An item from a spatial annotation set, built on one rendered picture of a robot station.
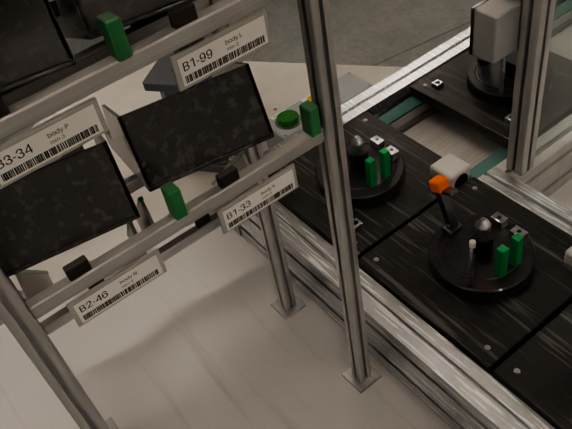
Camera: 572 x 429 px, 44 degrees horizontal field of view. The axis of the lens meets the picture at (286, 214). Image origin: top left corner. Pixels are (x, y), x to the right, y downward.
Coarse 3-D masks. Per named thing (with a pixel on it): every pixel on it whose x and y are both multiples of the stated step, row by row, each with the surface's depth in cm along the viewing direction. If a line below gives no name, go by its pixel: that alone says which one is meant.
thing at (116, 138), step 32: (192, 96) 64; (224, 96) 65; (256, 96) 66; (128, 128) 62; (160, 128) 63; (192, 128) 64; (224, 128) 65; (256, 128) 66; (128, 160) 72; (160, 160) 64; (192, 160) 65
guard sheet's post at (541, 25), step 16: (528, 0) 88; (544, 0) 87; (528, 16) 90; (544, 16) 89; (528, 32) 92; (544, 32) 92; (528, 48) 94; (544, 48) 93; (528, 64) 94; (544, 64) 95; (528, 80) 96; (544, 80) 97; (528, 96) 97; (512, 112) 101; (528, 112) 99; (512, 128) 103; (528, 128) 101; (512, 144) 105; (528, 144) 103; (512, 160) 107; (528, 160) 107
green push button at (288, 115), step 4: (280, 112) 125; (284, 112) 125; (288, 112) 125; (292, 112) 125; (296, 112) 125; (280, 116) 125; (284, 116) 125; (288, 116) 124; (292, 116) 124; (296, 116) 124; (280, 120) 124; (284, 120) 124; (288, 120) 124; (292, 120) 123; (296, 120) 124; (280, 124) 124; (284, 124) 123; (288, 124) 123; (292, 124) 124
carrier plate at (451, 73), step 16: (448, 64) 129; (464, 64) 128; (432, 80) 126; (448, 80) 125; (464, 80) 125; (416, 96) 126; (432, 96) 123; (448, 96) 122; (464, 96) 121; (448, 112) 121; (464, 112) 118; (480, 112) 118; (496, 112) 117; (480, 128) 116; (496, 128) 114
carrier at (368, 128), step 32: (352, 128) 120; (384, 128) 119; (352, 160) 107; (384, 160) 104; (416, 160) 112; (448, 160) 108; (320, 192) 110; (352, 192) 106; (384, 192) 105; (416, 192) 107; (320, 224) 105; (384, 224) 103
